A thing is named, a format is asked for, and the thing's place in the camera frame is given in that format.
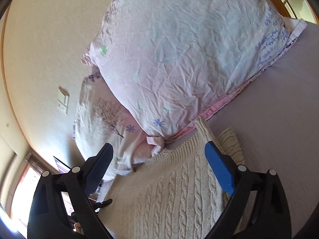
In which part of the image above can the window with blinds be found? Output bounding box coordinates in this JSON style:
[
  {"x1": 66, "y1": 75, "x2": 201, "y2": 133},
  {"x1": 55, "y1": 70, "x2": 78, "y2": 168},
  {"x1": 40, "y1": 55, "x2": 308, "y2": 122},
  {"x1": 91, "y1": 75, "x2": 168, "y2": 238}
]
[{"x1": 4, "y1": 151, "x2": 75, "y2": 234}]

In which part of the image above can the beige cable-knit sweater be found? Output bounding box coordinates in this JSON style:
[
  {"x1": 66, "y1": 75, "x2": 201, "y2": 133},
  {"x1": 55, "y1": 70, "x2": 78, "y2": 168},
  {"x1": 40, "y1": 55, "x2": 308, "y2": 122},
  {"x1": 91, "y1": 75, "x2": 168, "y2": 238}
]
[{"x1": 98, "y1": 119, "x2": 244, "y2": 238}]

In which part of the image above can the beige wall switch plate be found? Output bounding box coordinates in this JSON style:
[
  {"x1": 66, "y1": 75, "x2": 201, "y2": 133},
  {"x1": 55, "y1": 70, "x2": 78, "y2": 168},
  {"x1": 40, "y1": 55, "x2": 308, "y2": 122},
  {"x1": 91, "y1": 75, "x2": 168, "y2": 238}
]
[{"x1": 57, "y1": 87, "x2": 69, "y2": 115}]

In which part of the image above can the white floral pillow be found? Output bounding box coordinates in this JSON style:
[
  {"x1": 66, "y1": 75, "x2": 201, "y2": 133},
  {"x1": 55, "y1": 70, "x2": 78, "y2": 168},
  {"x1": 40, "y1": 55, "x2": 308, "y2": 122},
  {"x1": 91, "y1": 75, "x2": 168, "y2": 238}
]
[{"x1": 82, "y1": 0, "x2": 307, "y2": 143}]

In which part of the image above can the person's left hand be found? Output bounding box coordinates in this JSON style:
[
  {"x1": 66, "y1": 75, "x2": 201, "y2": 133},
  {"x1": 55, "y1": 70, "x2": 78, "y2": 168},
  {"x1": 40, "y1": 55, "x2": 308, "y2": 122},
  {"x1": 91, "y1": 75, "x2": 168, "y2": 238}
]
[{"x1": 74, "y1": 222, "x2": 84, "y2": 235}]

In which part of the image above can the pink floral pillow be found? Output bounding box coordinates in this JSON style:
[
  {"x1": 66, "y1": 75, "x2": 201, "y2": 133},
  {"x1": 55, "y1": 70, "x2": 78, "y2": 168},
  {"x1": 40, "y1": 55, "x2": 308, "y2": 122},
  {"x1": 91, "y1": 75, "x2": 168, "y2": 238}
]
[{"x1": 74, "y1": 66, "x2": 164, "y2": 181}]

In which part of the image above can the lavender bed sheet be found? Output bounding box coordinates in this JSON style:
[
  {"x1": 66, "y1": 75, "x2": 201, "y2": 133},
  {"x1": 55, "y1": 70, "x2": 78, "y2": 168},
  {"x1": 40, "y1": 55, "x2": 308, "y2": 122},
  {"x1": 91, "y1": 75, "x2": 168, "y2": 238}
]
[{"x1": 208, "y1": 23, "x2": 318, "y2": 238}]

